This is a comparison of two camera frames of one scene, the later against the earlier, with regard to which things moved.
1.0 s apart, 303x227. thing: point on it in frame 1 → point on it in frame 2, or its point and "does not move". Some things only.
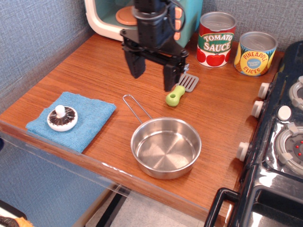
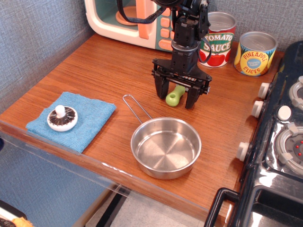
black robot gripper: [157, 41] → [182, 69]
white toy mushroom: [62, 118] does not move
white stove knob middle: [256, 109] does not move
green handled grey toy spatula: [187, 82] does not move
